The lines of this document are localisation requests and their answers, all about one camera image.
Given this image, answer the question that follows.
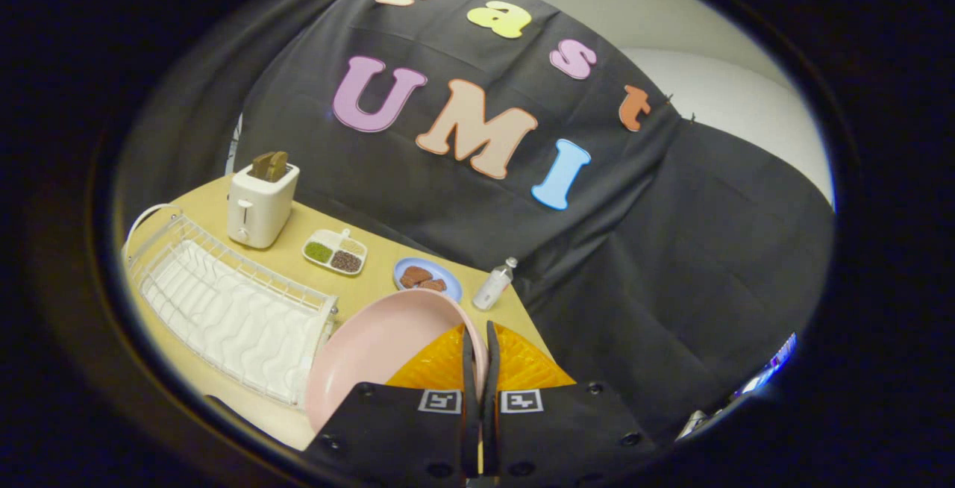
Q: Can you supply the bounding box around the pink plate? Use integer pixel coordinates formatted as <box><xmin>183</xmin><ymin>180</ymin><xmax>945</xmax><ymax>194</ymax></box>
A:
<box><xmin>305</xmin><ymin>290</ymin><xmax>489</xmax><ymax>432</ymax></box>

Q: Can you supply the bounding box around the white divided condiment dish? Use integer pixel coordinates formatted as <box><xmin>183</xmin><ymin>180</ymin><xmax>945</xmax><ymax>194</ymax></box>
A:
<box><xmin>302</xmin><ymin>228</ymin><xmax>369</xmax><ymax>276</ymax></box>

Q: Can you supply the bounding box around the small blue plate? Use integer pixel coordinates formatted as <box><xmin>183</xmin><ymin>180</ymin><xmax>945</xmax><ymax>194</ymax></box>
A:
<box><xmin>393</xmin><ymin>257</ymin><xmax>463</xmax><ymax>303</ymax></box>

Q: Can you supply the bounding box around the white wire dish rack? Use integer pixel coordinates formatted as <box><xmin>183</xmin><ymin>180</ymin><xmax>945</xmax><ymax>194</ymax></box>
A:
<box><xmin>123</xmin><ymin>204</ymin><xmax>340</xmax><ymax>408</ymax></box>

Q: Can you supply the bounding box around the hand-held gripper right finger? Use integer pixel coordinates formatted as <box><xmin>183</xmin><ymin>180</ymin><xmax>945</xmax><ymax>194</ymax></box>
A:
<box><xmin>481</xmin><ymin>321</ymin><xmax>657</xmax><ymax>484</ymax></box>

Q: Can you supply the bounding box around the small clear plastic bottle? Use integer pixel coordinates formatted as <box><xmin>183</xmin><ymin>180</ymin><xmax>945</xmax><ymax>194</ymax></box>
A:
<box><xmin>473</xmin><ymin>257</ymin><xmax>519</xmax><ymax>311</ymax></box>

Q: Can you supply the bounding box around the white toaster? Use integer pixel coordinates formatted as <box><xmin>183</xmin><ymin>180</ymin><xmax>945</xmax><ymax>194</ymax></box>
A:
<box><xmin>227</xmin><ymin>162</ymin><xmax>300</xmax><ymax>250</ymax></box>

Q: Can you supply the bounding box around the brown toast slice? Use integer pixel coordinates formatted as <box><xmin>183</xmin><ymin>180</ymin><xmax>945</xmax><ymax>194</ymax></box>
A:
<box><xmin>251</xmin><ymin>151</ymin><xmax>289</xmax><ymax>182</ymax></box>

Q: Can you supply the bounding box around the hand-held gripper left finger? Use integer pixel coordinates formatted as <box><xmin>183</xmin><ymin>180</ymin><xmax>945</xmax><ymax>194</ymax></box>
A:
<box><xmin>302</xmin><ymin>325</ymin><xmax>480</xmax><ymax>484</ymax></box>

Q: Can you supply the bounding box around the black backdrop cloth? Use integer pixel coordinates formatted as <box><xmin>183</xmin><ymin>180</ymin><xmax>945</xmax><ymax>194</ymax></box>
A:
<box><xmin>113</xmin><ymin>0</ymin><xmax>835</xmax><ymax>444</ymax></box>

